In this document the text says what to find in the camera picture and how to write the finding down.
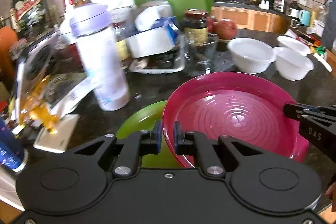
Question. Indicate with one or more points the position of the white bowl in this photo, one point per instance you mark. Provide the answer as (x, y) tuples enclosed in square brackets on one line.
[(250, 55), (293, 44), (291, 65)]

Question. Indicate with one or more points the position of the dark red apple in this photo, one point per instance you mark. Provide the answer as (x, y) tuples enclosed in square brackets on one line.
[(211, 22)]

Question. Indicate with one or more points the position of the blue tissue pack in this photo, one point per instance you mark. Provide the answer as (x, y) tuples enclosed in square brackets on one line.
[(159, 39)]

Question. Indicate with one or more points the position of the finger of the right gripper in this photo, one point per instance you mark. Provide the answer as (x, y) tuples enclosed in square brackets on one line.
[(316, 125)]

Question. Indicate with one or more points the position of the dark sauce jar red lid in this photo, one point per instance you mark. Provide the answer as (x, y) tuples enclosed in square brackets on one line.
[(196, 26)]

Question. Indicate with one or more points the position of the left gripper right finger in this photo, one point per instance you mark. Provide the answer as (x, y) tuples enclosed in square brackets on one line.
[(200, 147)]

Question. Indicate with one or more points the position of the clear glass cup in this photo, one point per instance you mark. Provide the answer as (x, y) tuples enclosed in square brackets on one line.
[(200, 57)]

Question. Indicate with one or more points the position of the green plastic plate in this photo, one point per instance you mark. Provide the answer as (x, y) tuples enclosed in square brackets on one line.
[(145, 119)]

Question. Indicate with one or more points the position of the magenta plastic plate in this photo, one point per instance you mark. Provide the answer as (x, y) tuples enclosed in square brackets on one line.
[(240, 105)]

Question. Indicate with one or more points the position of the person right hand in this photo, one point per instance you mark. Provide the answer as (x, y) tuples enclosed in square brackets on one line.
[(331, 193)]

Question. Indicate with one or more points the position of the pink striped apple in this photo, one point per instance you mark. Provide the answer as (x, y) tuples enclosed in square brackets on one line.
[(225, 29)]

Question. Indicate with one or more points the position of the teal mug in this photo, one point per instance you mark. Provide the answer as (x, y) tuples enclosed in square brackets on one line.
[(304, 17)]

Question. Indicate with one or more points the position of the white lilac water bottle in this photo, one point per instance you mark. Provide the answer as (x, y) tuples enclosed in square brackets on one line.
[(96, 44)]

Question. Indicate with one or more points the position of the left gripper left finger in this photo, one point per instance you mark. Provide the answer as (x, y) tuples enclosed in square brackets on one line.
[(132, 149)]

